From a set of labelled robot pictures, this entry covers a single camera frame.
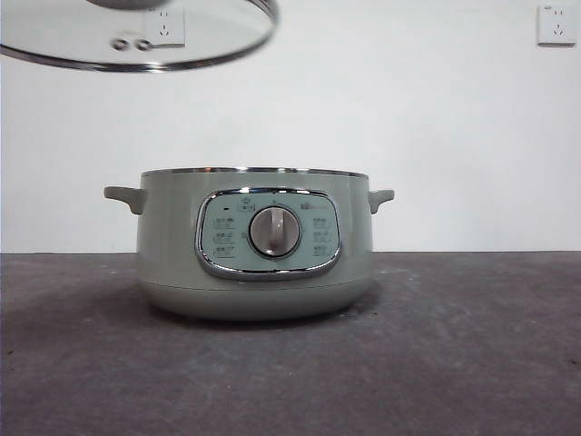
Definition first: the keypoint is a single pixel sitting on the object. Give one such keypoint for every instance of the glass lid with green knob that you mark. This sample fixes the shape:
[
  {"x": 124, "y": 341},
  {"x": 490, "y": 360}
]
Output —
[{"x": 81, "y": 36}]

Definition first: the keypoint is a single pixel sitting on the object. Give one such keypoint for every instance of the pale green electric cooking pot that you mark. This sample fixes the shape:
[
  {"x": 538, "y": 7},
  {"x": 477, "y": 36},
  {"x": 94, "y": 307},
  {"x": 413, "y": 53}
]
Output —
[{"x": 172, "y": 254}]

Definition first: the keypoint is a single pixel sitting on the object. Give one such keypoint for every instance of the white wall socket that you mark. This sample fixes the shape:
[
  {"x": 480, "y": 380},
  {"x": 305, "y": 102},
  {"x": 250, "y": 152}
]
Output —
[
  {"x": 557, "y": 25},
  {"x": 165, "y": 27}
]

